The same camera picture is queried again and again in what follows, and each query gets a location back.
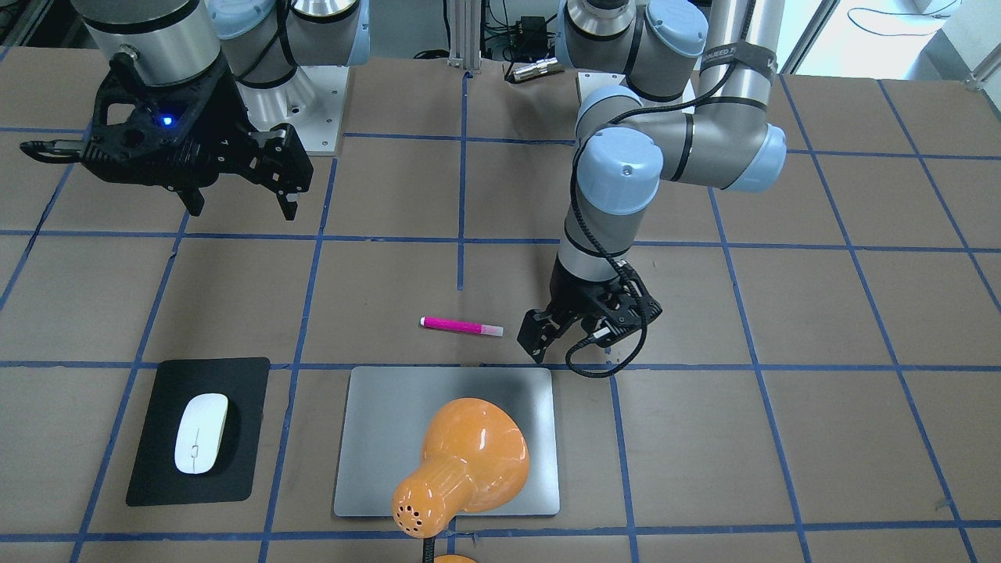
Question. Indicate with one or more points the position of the orange desk lamp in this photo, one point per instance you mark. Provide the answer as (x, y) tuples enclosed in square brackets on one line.
[(474, 458)]

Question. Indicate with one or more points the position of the aluminium frame post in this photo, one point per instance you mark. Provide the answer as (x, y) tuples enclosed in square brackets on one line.
[(464, 29)]

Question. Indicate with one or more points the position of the grey closed laptop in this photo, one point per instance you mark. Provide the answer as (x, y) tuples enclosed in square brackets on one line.
[(388, 410)]

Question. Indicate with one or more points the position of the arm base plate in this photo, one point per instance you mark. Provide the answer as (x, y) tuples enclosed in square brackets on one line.
[(588, 81), (313, 101)]

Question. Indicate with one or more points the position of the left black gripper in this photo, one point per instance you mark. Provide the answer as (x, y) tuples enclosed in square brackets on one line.
[(568, 288)]

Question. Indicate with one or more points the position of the black mousepad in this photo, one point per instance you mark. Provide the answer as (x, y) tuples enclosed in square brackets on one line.
[(154, 480)]

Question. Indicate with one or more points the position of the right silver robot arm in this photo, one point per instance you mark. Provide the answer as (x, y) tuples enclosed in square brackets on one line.
[(264, 42)]

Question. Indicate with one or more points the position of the white computer mouse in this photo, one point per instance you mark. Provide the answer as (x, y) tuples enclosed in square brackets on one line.
[(200, 430)]

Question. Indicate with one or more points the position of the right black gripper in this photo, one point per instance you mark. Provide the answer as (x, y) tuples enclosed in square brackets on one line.
[(224, 112)]

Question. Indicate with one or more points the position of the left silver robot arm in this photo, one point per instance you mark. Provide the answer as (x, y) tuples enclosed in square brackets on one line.
[(691, 108)]

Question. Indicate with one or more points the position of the pink highlighter pen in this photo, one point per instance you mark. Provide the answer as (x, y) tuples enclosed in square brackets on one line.
[(460, 327)]

